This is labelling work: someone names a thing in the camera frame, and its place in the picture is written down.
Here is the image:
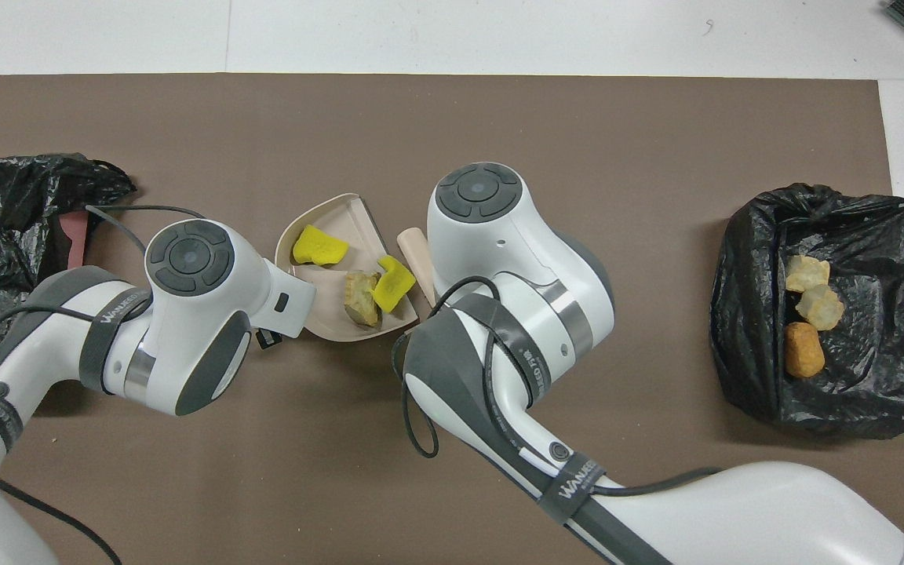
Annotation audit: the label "beige plastic dustpan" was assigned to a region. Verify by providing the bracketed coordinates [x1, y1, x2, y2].
[275, 193, 420, 343]

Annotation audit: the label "striped bread piece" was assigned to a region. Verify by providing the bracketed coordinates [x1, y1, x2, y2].
[343, 270, 383, 327]

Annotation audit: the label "notched yellow sponge piece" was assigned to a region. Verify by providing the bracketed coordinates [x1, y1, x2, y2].
[372, 255, 417, 313]

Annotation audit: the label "beige brush black bristles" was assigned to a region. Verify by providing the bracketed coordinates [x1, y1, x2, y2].
[396, 227, 439, 308]

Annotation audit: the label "brown fried nugget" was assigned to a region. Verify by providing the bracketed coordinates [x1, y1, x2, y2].
[783, 322, 826, 379]

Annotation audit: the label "cut bread roll piece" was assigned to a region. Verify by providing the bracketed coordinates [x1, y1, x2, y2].
[785, 254, 831, 294]
[794, 284, 845, 331]

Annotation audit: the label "pink plastic bin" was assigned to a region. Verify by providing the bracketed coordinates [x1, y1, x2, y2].
[58, 210, 90, 264]

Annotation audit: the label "right black trash bag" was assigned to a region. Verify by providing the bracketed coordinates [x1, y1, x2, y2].
[709, 183, 904, 440]

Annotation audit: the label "brown table mat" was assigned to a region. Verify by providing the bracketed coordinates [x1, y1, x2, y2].
[0, 73, 904, 565]

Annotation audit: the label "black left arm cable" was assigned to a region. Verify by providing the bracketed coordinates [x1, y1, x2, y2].
[0, 204, 208, 565]

